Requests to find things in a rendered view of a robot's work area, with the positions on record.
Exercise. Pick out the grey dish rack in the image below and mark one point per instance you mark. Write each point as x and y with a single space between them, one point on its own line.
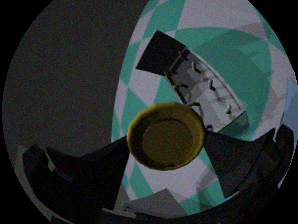
196 83

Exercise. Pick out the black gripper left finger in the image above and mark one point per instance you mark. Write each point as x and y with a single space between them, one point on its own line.
100 173

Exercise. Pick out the olive-gold round plate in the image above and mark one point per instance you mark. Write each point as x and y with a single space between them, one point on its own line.
166 136

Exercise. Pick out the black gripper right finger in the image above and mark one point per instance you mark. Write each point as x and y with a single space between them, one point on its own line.
233 158

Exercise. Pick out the light blue flat mat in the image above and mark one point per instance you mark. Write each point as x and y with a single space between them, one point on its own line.
290 113

